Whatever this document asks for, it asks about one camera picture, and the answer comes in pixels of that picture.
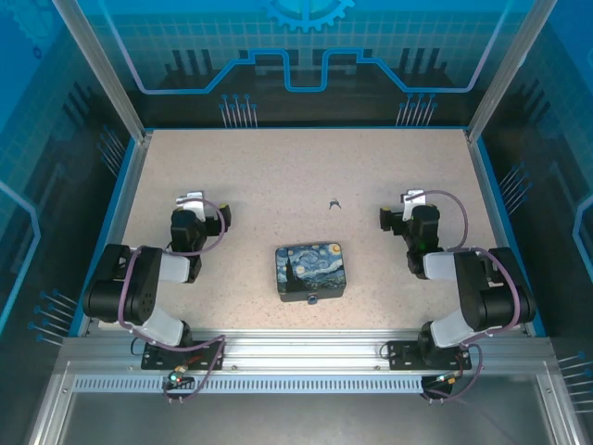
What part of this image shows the starry night painted tin box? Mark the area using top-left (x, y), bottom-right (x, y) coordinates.
top-left (274, 240), bottom-right (348, 303)

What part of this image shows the grey metal lower shelf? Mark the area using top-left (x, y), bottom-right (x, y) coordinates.
top-left (57, 392), bottom-right (560, 445)

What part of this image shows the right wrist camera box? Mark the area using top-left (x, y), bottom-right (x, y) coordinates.
top-left (399, 188), bottom-right (426, 222)

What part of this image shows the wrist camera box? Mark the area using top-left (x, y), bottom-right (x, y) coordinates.
top-left (399, 188), bottom-right (426, 222)
top-left (174, 189), bottom-right (206, 222)

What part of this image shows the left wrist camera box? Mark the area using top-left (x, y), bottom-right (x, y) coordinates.
top-left (174, 189), bottom-right (206, 222)

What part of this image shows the aluminium side rail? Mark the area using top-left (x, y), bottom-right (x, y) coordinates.
top-left (77, 133), bottom-right (154, 336)

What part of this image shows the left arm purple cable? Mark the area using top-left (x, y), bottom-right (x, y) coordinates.
top-left (115, 197), bottom-right (228, 405)

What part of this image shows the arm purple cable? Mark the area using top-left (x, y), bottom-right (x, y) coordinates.
top-left (115, 197), bottom-right (228, 405)
top-left (416, 188), bottom-right (525, 403)

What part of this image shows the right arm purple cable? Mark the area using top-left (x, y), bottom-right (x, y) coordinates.
top-left (416, 188), bottom-right (525, 403)

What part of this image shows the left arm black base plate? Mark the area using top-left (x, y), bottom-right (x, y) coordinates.
top-left (141, 340), bottom-right (227, 372)

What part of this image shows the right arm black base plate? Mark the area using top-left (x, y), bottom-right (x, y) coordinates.
top-left (385, 340), bottom-right (473, 372)

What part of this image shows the aluminium front frame rail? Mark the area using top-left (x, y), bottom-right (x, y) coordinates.
top-left (58, 328), bottom-right (553, 377)

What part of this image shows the slotted grey cable duct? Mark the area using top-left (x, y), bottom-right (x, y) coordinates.
top-left (72, 375), bottom-right (426, 396)

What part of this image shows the aluminium frame post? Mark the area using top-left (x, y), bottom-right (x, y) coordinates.
top-left (464, 0), bottom-right (561, 144)
top-left (52, 0), bottom-right (155, 143)

